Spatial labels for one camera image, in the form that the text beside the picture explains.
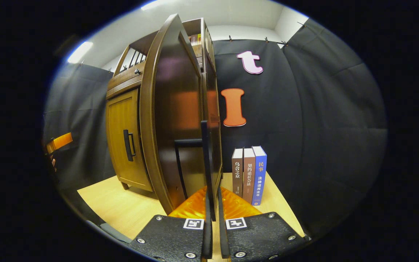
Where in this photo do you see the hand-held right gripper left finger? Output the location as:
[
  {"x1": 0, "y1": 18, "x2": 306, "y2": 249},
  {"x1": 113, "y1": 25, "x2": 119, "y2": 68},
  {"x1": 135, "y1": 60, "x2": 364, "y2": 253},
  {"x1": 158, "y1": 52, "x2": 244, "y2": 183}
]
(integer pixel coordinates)
[{"x1": 129, "y1": 186, "x2": 214, "y2": 261}]

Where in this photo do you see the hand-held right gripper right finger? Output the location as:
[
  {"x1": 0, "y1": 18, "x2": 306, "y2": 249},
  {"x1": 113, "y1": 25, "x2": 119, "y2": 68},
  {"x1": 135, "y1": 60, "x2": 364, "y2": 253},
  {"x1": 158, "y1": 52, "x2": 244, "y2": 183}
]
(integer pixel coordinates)
[{"x1": 218, "y1": 186, "x2": 310, "y2": 259}]

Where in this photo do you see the wooden cabinet door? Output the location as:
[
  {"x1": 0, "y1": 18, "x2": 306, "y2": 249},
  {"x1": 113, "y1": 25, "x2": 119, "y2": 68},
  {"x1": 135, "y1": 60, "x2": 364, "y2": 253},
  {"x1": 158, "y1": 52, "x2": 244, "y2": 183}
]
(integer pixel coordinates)
[
  {"x1": 106, "y1": 88, "x2": 153, "y2": 192},
  {"x1": 139, "y1": 14, "x2": 223, "y2": 221}
]

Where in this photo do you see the black door handle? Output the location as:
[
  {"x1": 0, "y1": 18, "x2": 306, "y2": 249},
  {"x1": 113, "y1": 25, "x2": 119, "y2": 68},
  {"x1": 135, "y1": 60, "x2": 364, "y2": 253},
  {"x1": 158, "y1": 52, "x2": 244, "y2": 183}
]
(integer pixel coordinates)
[
  {"x1": 123, "y1": 129, "x2": 136, "y2": 162},
  {"x1": 174, "y1": 120, "x2": 216, "y2": 222}
]

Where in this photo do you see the wooden double-door shoe cabinet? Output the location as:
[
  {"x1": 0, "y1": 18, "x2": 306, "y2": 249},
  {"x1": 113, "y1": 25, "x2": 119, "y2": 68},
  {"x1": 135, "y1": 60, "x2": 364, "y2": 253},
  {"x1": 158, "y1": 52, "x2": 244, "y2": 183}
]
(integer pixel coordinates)
[{"x1": 106, "y1": 17, "x2": 224, "y2": 193}]

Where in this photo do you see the wooden cabinet drawer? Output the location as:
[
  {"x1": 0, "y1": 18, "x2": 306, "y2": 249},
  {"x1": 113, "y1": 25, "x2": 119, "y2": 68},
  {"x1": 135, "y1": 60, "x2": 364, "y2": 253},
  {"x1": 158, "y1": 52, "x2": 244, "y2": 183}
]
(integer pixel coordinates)
[{"x1": 107, "y1": 62, "x2": 146, "y2": 99}]

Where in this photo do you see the grey-brown book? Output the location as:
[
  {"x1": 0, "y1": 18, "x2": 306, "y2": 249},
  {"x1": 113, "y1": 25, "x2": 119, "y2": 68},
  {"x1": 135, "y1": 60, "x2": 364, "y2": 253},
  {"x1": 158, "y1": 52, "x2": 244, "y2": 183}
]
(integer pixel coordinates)
[{"x1": 232, "y1": 148, "x2": 244, "y2": 199}]

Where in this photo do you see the reddish brown book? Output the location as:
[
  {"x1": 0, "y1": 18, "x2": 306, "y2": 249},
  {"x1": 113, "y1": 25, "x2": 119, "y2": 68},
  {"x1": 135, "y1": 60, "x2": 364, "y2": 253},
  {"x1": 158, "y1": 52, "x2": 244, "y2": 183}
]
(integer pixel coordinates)
[{"x1": 242, "y1": 147, "x2": 256, "y2": 204}]

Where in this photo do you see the blue book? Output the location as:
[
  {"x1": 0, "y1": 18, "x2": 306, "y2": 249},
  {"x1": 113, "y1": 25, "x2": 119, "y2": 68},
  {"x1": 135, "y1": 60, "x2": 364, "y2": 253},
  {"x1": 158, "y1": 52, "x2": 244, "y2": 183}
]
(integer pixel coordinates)
[{"x1": 252, "y1": 146, "x2": 267, "y2": 206}]

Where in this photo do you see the small ceiling light panel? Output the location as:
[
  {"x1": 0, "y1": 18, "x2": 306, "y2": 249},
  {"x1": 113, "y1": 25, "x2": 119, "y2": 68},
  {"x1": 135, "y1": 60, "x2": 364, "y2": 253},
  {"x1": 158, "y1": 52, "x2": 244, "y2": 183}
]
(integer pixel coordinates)
[{"x1": 67, "y1": 41, "x2": 94, "y2": 64}]

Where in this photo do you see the black backdrop cloth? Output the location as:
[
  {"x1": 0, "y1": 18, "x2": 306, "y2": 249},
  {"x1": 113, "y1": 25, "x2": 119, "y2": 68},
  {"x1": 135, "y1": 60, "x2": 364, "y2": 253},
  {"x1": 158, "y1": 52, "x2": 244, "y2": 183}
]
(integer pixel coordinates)
[{"x1": 43, "y1": 18, "x2": 388, "y2": 237}]

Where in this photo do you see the large ceiling light panel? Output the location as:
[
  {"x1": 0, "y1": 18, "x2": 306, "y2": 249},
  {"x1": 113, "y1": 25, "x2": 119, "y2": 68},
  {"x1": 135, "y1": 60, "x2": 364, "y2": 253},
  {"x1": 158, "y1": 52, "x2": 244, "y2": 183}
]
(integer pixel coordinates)
[{"x1": 140, "y1": 0, "x2": 170, "y2": 11}]

